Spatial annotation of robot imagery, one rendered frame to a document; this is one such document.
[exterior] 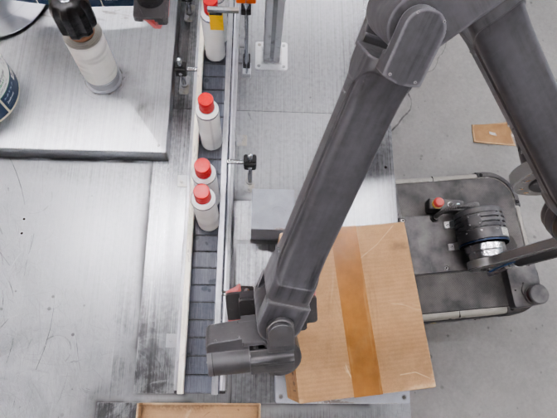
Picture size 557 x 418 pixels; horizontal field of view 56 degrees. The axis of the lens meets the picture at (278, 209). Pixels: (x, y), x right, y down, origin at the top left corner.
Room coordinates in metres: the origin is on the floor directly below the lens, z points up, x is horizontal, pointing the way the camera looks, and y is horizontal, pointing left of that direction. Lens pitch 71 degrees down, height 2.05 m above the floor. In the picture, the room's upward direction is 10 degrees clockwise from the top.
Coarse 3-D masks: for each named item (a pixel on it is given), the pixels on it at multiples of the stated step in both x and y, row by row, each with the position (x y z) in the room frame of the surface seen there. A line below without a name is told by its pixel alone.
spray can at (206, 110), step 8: (200, 96) 0.54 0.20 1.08; (208, 96) 0.54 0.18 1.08; (200, 104) 0.52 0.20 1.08; (208, 104) 0.52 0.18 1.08; (216, 104) 0.55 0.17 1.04; (200, 112) 0.52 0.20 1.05; (208, 112) 0.52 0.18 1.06; (216, 112) 0.53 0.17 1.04; (200, 120) 0.51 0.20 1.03; (208, 120) 0.51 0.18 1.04; (216, 120) 0.52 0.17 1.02; (200, 128) 0.51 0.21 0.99; (208, 128) 0.51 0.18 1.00; (216, 128) 0.52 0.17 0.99; (208, 136) 0.51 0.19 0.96; (216, 136) 0.52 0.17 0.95; (208, 144) 0.51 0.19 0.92; (216, 144) 0.51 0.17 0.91
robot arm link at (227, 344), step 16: (240, 320) 0.07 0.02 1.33; (272, 320) 0.07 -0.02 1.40; (288, 320) 0.08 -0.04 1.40; (208, 336) 0.05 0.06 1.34; (224, 336) 0.05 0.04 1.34; (240, 336) 0.05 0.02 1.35; (256, 336) 0.06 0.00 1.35; (272, 336) 0.06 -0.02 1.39; (288, 336) 0.06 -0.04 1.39; (208, 352) 0.03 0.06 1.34; (224, 352) 0.03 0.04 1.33; (240, 352) 0.03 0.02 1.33; (272, 352) 0.04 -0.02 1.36; (208, 368) 0.01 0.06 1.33; (224, 368) 0.01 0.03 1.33; (240, 368) 0.01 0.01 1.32
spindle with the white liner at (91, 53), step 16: (48, 0) 0.65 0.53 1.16; (64, 0) 0.64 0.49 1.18; (80, 0) 0.66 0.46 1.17; (64, 16) 0.62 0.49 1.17; (80, 16) 0.63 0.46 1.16; (64, 32) 0.62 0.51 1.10; (80, 32) 0.62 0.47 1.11; (96, 32) 0.66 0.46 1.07; (80, 48) 0.61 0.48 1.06; (96, 48) 0.63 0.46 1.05; (80, 64) 0.61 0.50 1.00; (96, 64) 0.62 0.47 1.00; (112, 64) 0.65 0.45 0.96; (96, 80) 0.61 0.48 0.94; (112, 80) 0.63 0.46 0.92
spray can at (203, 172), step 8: (200, 160) 0.40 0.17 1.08; (208, 160) 0.40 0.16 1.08; (192, 168) 0.39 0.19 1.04; (200, 168) 0.38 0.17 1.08; (208, 168) 0.38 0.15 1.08; (192, 176) 0.38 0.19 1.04; (200, 176) 0.37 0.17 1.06; (208, 176) 0.38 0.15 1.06; (216, 176) 0.39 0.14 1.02; (208, 184) 0.36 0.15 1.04; (216, 184) 0.38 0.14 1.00; (216, 192) 0.38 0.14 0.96; (216, 200) 0.37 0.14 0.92
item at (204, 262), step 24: (216, 72) 0.73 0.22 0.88; (216, 96) 0.66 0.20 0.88; (216, 168) 0.47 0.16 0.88; (216, 240) 0.29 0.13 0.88; (192, 264) 0.23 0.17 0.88; (216, 264) 0.24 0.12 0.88; (192, 288) 0.17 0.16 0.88; (192, 312) 0.12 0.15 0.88; (192, 336) 0.07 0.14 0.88; (192, 360) 0.02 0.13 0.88; (192, 384) -0.03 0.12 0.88
